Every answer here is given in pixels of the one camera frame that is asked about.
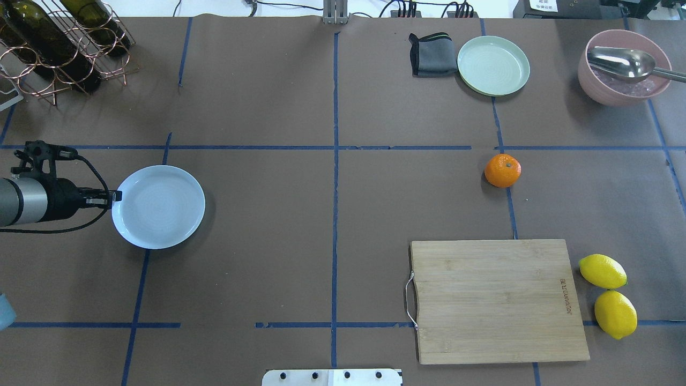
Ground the dark wine bottle lower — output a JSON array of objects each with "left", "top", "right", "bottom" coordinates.
[{"left": 2, "top": 1, "right": 101, "bottom": 94}]

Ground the bamboo cutting board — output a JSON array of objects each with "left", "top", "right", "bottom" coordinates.
[{"left": 409, "top": 239, "right": 590, "bottom": 366}]

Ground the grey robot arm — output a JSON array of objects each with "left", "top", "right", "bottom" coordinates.
[{"left": 1, "top": 141, "right": 123, "bottom": 234}]

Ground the grey folded cloth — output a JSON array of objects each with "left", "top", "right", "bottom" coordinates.
[{"left": 408, "top": 32, "right": 458, "bottom": 78}]

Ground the lower yellow lemon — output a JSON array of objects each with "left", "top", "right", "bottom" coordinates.
[{"left": 579, "top": 254, "right": 628, "bottom": 290}]

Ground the dark wine bottle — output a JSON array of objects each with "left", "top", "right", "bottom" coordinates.
[
  {"left": 2, "top": 1, "right": 101, "bottom": 94},
  {"left": 61, "top": 1, "right": 131, "bottom": 58}
]

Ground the light green plate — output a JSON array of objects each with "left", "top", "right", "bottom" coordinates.
[{"left": 457, "top": 36, "right": 530, "bottom": 97}]

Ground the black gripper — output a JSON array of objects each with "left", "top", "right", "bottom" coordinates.
[{"left": 11, "top": 141, "right": 123, "bottom": 222}]

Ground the metal spoon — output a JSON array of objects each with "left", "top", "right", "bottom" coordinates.
[{"left": 586, "top": 46, "right": 685, "bottom": 83}]

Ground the yellow lemon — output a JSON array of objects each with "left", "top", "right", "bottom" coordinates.
[
  {"left": 594, "top": 290, "right": 638, "bottom": 340},
  {"left": 579, "top": 254, "right": 628, "bottom": 290}
]

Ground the orange mandarin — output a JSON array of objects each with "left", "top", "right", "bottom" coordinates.
[{"left": 483, "top": 153, "right": 523, "bottom": 188}]

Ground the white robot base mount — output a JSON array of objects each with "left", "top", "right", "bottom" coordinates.
[{"left": 262, "top": 368, "right": 404, "bottom": 385}]

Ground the copper wire wine rack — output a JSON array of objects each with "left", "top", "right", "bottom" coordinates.
[{"left": 2, "top": 1, "right": 140, "bottom": 105}]

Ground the light blue plate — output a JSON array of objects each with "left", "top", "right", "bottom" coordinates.
[{"left": 111, "top": 165, "right": 206, "bottom": 249}]

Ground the pink bowl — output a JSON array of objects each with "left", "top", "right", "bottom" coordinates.
[{"left": 577, "top": 29, "right": 684, "bottom": 107}]

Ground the upper yellow lemon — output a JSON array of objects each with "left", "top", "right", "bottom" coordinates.
[{"left": 594, "top": 290, "right": 638, "bottom": 340}]

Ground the dark wine bottle upper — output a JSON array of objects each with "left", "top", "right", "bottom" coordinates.
[{"left": 61, "top": 1, "right": 131, "bottom": 58}]

